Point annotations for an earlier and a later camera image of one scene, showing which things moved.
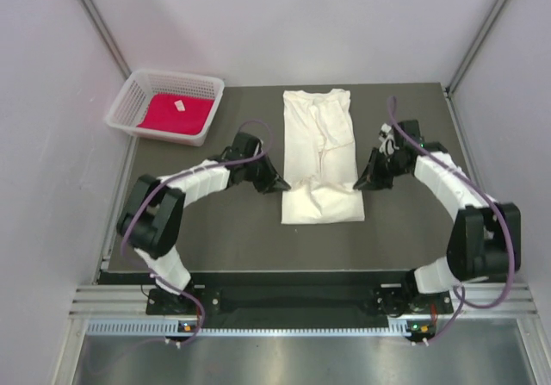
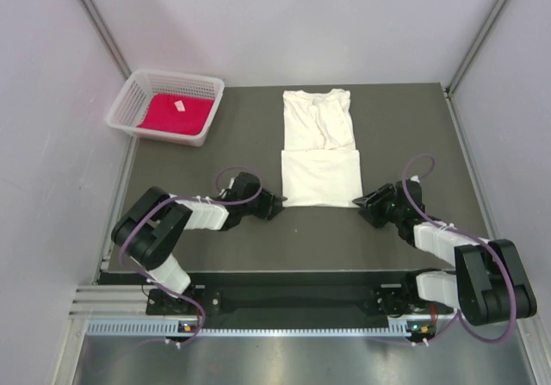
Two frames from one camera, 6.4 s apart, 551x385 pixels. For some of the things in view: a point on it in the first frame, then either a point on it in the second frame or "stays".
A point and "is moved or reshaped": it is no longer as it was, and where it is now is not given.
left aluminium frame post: [99, 22] stays
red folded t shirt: [178, 113] stays
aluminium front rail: [123, 300] stays
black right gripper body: [387, 167] → [385, 210]
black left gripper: [273, 182] → [269, 210]
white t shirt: [320, 158] is moved or reshaped
